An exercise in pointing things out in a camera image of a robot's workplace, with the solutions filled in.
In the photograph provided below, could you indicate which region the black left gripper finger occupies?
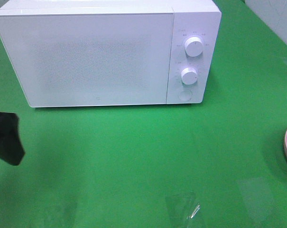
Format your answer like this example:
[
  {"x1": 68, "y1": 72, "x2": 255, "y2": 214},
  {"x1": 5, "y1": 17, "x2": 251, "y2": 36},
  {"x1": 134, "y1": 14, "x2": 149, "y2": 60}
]
[{"x1": 0, "y1": 112, "x2": 24, "y2": 166}]

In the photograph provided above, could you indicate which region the round door release button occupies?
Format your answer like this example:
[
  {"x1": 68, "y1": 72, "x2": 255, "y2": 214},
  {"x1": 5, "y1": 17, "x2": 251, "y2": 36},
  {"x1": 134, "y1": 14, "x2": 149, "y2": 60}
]
[{"x1": 178, "y1": 90, "x2": 193, "y2": 102}]

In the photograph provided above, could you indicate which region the white timer knob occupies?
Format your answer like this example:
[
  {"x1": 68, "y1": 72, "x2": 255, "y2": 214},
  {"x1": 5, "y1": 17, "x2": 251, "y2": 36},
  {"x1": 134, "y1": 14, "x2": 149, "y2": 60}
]
[{"x1": 181, "y1": 67, "x2": 198, "y2": 85}]

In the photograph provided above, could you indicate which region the clear tape patch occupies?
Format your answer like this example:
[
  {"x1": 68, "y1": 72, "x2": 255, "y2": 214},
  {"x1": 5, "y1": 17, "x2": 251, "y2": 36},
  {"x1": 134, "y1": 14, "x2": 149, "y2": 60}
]
[{"x1": 165, "y1": 190, "x2": 201, "y2": 221}]

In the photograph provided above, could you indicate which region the white upper power knob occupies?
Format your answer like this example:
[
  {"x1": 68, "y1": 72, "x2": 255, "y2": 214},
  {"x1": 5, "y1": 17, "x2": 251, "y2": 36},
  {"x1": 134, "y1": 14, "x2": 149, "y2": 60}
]
[{"x1": 184, "y1": 36, "x2": 204, "y2": 57}]

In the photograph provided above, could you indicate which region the white microwave oven body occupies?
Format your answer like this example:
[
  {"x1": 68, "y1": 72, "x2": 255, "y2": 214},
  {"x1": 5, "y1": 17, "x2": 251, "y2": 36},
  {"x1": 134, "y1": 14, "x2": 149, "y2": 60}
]
[{"x1": 0, "y1": 0, "x2": 222, "y2": 105}]

